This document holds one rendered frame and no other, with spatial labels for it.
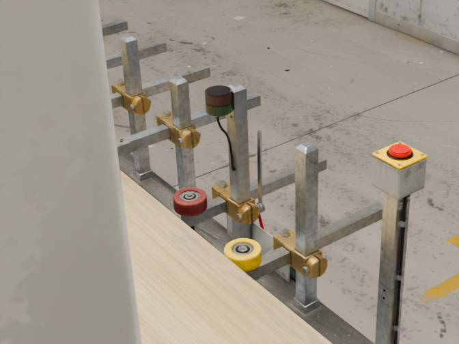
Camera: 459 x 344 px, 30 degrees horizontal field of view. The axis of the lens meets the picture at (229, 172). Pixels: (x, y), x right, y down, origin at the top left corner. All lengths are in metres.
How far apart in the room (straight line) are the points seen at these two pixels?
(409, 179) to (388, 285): 0.25
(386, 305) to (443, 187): 2.11
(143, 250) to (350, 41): 3.53
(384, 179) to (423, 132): 2.69
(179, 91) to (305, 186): 0.50
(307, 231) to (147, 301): 0.38
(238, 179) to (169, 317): 0.47
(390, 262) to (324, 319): 0.36
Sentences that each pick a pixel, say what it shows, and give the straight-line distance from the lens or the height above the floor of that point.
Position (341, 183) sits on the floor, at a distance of 3.80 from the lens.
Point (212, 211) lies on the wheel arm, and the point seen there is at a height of 0.85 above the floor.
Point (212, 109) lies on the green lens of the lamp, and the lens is 1.90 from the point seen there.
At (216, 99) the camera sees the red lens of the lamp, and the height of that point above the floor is 1.17.
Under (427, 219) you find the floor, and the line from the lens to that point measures 3.59.
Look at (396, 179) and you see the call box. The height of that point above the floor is 1.20.
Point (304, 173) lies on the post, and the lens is 1.78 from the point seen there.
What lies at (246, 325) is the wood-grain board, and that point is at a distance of 1.66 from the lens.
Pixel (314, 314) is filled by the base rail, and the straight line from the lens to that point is 1.99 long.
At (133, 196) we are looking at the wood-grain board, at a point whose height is 0.90.
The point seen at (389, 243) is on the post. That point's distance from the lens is 1.65.
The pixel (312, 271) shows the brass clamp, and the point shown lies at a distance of 1.89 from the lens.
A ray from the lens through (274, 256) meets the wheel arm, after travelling 1.91.
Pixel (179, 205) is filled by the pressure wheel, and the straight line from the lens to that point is 2.01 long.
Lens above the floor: 1.99
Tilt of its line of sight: 31 degrees down
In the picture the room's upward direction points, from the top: 3 degrees counter-clockwise
